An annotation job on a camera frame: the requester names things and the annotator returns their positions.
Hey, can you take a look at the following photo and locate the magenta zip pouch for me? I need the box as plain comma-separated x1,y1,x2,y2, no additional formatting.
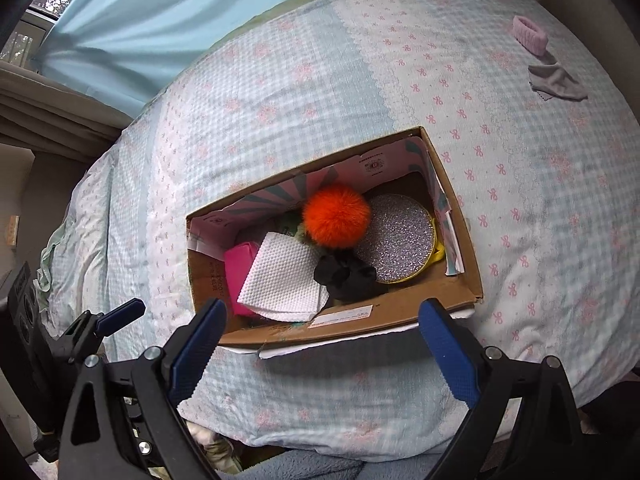
224,242,259,318

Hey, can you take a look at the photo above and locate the white cloth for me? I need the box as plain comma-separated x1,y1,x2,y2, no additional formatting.
238,232,329,323

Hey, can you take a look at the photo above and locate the round glitter yellow-edged pad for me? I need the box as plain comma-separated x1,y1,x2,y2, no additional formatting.
355,193,446,285

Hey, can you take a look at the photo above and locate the black scrunchie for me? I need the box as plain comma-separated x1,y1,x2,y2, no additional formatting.
314,249,384,302

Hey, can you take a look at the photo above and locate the cardboard box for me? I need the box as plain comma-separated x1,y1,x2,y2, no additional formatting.
186,127,484,359

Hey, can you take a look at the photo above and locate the orange pom-pom plush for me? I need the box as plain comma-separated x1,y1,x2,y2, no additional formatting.
302,183,371,249

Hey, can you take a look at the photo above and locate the grey small cloth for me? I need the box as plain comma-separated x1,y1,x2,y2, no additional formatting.
527,52,588,102

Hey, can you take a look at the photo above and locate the green wet wipes packet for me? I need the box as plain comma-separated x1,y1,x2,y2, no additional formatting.
276,208,312,245

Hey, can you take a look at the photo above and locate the brown left curtain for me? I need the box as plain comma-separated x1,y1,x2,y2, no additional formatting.
0,62,131,162

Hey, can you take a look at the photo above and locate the light blue hanging cloth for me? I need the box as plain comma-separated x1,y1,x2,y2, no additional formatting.
34,0,286,117

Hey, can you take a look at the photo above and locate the window with white frame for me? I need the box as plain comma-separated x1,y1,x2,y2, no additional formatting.
1,0,73,70

